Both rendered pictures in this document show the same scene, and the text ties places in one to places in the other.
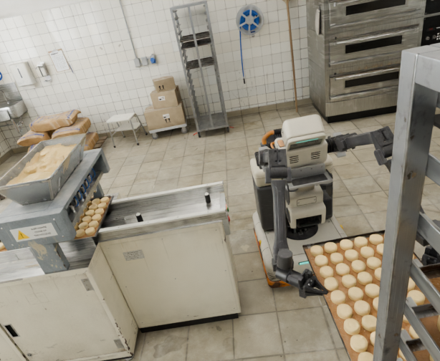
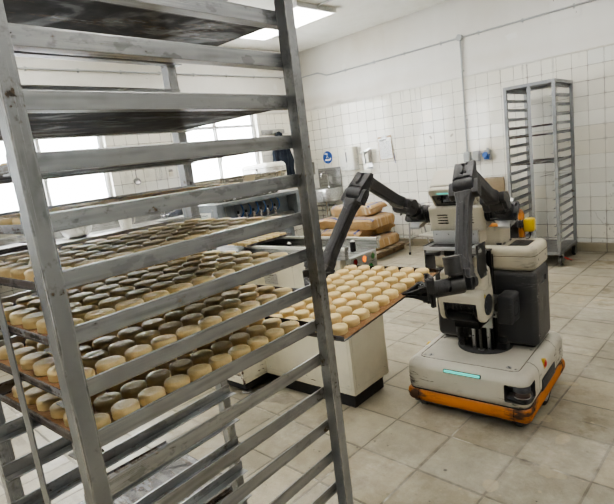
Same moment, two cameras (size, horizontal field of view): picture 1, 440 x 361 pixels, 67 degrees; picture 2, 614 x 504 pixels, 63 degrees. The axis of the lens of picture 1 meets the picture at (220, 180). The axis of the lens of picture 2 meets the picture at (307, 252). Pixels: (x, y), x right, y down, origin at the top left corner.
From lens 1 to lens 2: 1.64 m
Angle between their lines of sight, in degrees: 42
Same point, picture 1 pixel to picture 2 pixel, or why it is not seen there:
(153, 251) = (285, 280)
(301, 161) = (451, 223)
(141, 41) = (478, 132)
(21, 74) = (346, 159)
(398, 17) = not seen: outside the picture
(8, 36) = (348, 120)
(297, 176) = (444, 241)
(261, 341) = (354, 430)
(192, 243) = not seen: hidden behind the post
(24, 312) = not seen: hidden behind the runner
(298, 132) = (440, 182)
